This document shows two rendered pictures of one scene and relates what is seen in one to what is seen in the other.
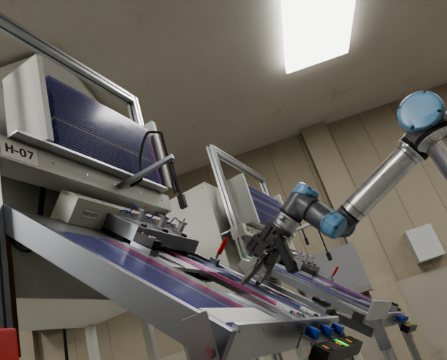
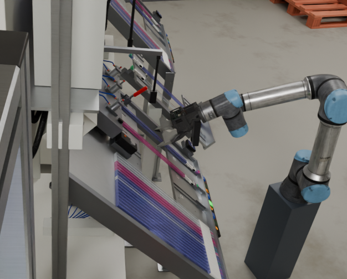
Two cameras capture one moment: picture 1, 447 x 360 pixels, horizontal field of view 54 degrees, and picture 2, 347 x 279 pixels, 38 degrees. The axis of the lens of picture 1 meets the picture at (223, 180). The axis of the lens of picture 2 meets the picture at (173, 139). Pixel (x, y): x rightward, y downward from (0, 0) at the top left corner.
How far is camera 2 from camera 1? 1.63 m
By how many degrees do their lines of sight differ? 68
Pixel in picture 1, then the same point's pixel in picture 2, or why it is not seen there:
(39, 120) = (93, 61)
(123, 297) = (172, 267)
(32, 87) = (91, 9)
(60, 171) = not seen: hidden behind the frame
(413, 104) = (342, 105)
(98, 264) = (161, 248)
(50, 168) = not seen: hidden behind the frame
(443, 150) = (330, 133)
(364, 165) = not seen: outside the picture
